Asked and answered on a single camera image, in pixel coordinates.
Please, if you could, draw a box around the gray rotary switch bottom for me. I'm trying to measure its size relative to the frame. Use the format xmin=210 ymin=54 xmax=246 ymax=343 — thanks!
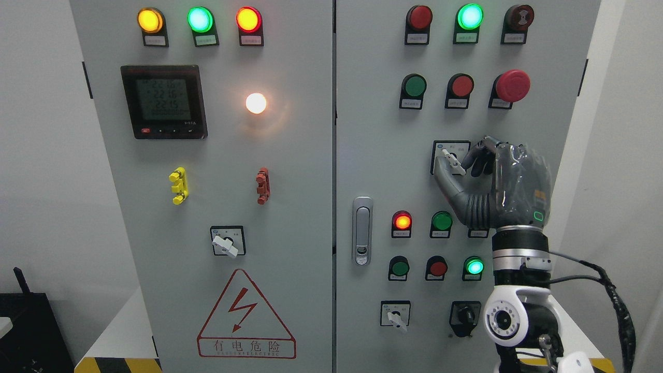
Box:
xmin=380 ymin=300 xmax=411 ymax=333

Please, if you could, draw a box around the gray rotary switch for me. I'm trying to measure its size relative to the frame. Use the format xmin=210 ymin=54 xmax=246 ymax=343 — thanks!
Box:
xmin=429 ymin=140 xmax=471 ymax=176
xmin=380 ymin=300 xmax=411 ymax=333

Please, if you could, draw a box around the green indicator light top left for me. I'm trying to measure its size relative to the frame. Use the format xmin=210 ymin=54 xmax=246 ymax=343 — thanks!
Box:
xmin=187 ymin=6 xmax=219 ymax=47

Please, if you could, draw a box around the gray electrical cabinet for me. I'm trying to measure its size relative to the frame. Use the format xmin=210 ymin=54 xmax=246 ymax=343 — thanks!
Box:
xmin=69 ymin=1 xmax=600 ymax=372

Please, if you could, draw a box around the red emergency stop button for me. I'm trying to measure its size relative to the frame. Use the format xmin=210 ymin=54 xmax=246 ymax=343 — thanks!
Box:
xmin=488 ymin=69 xmax=531 ymax=109

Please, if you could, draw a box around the green push button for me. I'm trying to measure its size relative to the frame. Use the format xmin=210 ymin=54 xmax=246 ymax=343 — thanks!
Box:
xmin=388 ymin=255 xmax=410 ymax=281
xmin=399 ymin=74 xmax=428 ymax=109

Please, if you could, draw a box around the red push button upper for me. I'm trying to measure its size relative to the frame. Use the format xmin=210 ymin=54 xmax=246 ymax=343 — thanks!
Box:
xmin=444 ymin=73 xmax=474 ymax=109

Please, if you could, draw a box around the red electric hazard warning sticker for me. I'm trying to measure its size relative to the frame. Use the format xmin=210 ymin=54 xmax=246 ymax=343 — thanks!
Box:
xmin=197 ymin=268 xmax=296 ymax=359

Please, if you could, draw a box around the silver door latch handle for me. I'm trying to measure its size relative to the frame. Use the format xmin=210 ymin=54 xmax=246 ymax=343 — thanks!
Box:
xmin=351 ymin=196 xmax=373 ymax=265

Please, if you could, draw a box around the lit green indicator lower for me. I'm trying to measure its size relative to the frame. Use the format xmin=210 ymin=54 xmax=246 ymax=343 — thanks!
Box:
xmin=462 ymin=256 xmax=484 ymax=282

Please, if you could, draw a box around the yellow terminal connector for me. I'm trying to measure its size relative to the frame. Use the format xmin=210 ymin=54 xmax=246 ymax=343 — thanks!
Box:
xmin=168 ymin=167 xmax=189 ymax=205

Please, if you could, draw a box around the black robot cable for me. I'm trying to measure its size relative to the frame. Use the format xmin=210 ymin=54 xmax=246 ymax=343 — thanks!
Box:
xmin=548 ymin=250 xmax=637 ymax=373

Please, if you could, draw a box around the dark red indicator top right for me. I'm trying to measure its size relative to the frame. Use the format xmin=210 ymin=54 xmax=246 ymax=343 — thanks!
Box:
xmin=404 ymin=5 xmax=433 ymax=45

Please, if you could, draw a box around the green push button lower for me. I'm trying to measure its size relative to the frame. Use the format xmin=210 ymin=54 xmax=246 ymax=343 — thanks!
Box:
xmin=388 ymin=255 xmax=410 ymax=281

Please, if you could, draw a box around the red push button lower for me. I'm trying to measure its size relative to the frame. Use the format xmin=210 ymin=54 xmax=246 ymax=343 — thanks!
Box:
xmin=425 ymin=255 xmax=448 ymax=281

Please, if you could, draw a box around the green push button upper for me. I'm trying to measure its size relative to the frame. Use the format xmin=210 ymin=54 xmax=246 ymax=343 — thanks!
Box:
xmin=399 ymin=74 xmax=428 ymax=109

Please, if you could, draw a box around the red indicator light top left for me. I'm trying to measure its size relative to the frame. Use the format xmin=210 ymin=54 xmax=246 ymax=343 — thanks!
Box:
xmin=235 ymin=6 xmax=264 ymax=46

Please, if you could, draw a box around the white glowing indicator light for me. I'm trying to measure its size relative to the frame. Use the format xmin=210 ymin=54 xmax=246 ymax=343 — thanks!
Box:
xmin=246 ymin=92 xmax=268 ymax=115

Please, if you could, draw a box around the green indicator light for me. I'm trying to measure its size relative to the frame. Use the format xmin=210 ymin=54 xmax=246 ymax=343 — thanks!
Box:
xmin=187 ymin=6 xmax=219 ymax=47
xmin=453 ymin=3 xmax=484 ymax=45

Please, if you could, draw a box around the green indicator light top right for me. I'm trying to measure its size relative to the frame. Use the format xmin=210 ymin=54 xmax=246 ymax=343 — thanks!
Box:
xmin=453 ymin=3 xmax=484 ymax=45

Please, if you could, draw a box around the black digital power meter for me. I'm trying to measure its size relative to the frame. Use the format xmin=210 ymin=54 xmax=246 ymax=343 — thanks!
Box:
xmin=121 ymin=65 xmax=208 ymax=139

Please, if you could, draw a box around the red push button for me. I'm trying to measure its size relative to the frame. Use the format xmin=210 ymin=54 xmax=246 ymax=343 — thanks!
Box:
xmin=444 ymin=73 xmax=474 ymax=109
xmin=425 ymin=255 xmax=448 ymax=281

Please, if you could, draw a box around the gray rotary switch left door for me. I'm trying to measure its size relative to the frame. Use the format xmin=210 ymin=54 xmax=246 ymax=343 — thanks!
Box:
xmin=209 ymin=226 xmax=246 ymax=258

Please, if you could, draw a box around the lit red indicator middle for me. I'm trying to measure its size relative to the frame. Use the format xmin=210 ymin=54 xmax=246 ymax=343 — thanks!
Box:
xmin=391 ymin=210 xmax=412 ymax=238

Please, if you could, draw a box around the black key selector switch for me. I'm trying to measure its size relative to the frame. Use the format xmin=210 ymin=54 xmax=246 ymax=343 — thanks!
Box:
xmin=449 ymin=300 xmax=482 ymax=337

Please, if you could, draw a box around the dark red buzzer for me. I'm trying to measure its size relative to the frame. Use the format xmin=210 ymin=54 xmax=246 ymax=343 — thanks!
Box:
xmin=500 ymin=4 xmax=535 ymax=45

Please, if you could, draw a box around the yellow indicator light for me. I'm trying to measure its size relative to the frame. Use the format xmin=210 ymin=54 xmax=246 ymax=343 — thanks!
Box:
xmin=137 ymin=7 xmax=169 ymax=48

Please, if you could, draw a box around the green indicator middle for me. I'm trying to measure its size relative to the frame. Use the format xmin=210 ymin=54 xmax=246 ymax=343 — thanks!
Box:
xmin=429 ymin=211 xmax=454 ymax=238

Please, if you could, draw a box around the black device with antenna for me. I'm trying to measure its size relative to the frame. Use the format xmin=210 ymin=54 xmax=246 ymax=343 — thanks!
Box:
xmin=1 ymin=267 xmax=74 ymax=372

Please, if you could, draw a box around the red terminal connector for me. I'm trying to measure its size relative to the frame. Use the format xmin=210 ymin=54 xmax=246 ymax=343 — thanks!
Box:
xmin=255 ymin=167 xmax=271 ymax=205

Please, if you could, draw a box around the gray robotic right hand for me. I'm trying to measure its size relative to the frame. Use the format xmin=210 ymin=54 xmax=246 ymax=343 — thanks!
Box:
xmin=434 ymin=135 xmax=553 ymax=229

